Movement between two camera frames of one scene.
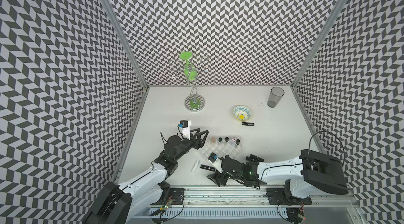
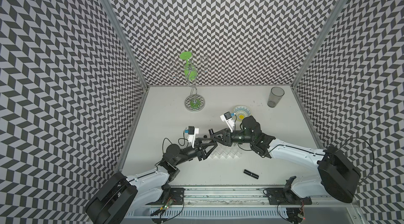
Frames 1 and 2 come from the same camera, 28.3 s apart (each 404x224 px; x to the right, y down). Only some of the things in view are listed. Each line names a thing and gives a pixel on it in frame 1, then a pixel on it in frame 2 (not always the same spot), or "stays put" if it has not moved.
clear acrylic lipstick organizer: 223,146 stays put
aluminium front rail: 225,197 stays put
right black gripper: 218,178 -> 226,133
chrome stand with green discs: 191,65 stays put
